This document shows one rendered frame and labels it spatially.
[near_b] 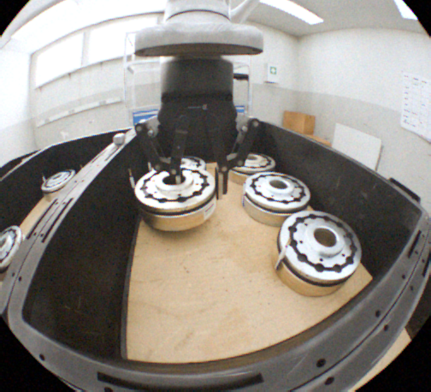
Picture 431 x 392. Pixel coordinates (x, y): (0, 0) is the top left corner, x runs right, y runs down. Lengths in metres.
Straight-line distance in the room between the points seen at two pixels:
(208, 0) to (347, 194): 0.26
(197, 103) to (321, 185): 0.20
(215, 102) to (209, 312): 0.20
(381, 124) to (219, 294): 3.11
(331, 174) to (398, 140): 2.84
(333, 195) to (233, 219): 0.15
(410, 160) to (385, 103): 0.94
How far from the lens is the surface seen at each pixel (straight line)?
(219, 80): 0.15
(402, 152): 3.05
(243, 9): 0.52
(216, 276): 0.17
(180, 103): 0.17
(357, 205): 0.23
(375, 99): 3.21
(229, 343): 0.15
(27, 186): 0.46
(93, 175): 0.16
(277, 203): 0.22
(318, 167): 0.27
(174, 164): 0.18
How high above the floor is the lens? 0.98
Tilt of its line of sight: 27 degrees down
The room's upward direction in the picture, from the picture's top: straight up
